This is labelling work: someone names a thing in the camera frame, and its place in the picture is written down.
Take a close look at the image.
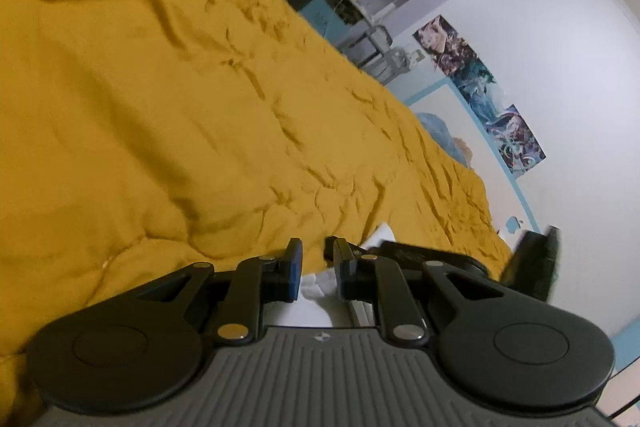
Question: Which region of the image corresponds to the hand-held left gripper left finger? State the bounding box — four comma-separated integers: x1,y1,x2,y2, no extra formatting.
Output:
134,237,304,349

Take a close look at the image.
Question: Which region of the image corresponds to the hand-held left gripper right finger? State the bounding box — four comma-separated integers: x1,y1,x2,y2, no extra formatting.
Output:
325,236,502,350

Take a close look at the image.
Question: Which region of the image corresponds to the white small garment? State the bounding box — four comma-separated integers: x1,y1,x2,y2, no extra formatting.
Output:
299,222,397,331

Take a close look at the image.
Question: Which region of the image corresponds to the small tan plush toy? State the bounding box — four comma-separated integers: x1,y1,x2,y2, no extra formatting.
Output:
452,138,474,165

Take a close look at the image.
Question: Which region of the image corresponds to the blue pillow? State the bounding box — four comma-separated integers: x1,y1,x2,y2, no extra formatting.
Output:
415,112,473,168

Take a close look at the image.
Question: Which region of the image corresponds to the white headboard blue trim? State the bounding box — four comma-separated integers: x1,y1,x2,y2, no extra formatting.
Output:
404,79,542,234

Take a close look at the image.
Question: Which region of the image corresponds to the yellow blanket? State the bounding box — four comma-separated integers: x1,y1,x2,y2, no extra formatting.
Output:
0,0,515,427

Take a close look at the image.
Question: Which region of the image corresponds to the grey metal rack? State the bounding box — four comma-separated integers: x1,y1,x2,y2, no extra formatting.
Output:
342,24,426,85

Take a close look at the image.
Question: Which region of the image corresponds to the long wall poster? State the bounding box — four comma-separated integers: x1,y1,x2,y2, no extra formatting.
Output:
412,14,547,178

